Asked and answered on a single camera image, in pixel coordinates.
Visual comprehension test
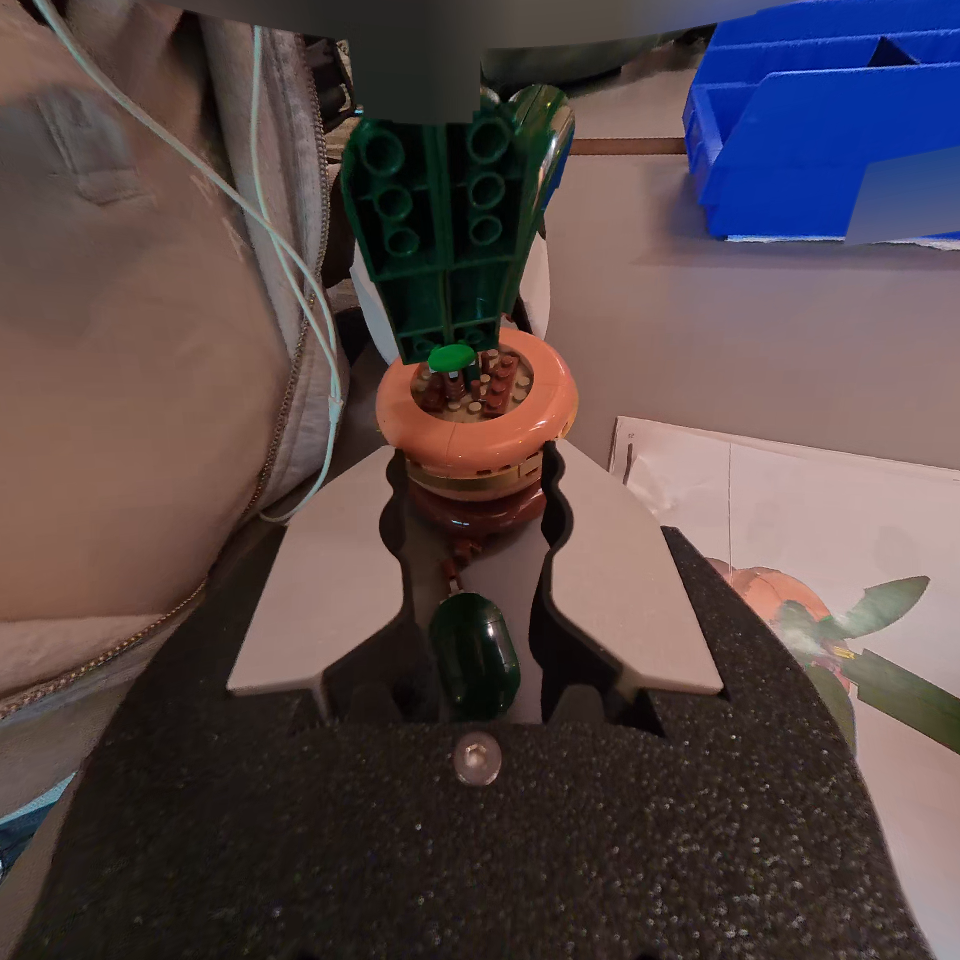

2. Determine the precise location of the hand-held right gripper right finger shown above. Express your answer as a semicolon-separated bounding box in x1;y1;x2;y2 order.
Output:
528;441;726;699

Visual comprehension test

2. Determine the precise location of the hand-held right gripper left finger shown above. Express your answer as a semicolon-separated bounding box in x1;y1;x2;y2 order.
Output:
227;446;415;702

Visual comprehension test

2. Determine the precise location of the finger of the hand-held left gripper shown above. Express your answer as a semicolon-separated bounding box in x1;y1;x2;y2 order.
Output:
516;238;554;346
351;257;400;363

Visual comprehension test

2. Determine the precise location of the long dark green toy leaf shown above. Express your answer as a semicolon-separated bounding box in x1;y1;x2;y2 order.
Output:
516;84;577;243
341;112;528;366

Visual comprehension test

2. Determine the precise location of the toy flower pot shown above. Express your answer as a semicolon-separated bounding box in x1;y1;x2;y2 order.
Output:
375;326;580;562

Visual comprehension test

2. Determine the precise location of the building instruction booklet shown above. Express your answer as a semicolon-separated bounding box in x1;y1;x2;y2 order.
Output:
607;416;960;960

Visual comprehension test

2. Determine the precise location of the brown-edged grey desk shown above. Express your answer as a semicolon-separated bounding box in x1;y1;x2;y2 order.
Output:
562;75;695;156

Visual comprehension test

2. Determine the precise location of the blue plastic bin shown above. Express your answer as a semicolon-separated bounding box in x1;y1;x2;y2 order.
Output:
681;0;960;245

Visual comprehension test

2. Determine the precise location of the white paper sheet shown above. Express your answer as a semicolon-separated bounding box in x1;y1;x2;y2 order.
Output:
723;231;960;250

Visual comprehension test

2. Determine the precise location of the white cable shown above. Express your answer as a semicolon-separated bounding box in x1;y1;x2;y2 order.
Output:
30;0;346;525

